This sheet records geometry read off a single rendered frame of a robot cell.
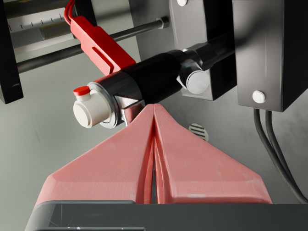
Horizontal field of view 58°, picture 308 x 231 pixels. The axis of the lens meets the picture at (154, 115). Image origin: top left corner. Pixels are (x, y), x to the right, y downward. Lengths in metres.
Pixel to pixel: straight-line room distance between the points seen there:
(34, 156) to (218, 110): 0.30
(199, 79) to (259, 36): 0.07
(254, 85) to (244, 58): 0.02
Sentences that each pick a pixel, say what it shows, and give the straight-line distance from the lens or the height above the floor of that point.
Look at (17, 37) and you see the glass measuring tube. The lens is 0.40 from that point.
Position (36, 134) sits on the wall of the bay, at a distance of 0.45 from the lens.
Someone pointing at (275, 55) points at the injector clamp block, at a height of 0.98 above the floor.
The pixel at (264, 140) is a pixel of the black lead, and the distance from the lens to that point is 0.24.
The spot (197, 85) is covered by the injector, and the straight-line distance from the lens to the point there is 0.16.
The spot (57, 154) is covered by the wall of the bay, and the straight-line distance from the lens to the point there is 0.48.
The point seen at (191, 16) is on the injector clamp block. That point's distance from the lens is 0.25.
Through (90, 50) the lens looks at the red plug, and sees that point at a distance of 0.19.
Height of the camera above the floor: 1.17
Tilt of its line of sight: 36 degrees down
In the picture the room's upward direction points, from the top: 121 degrees counter-clockwise
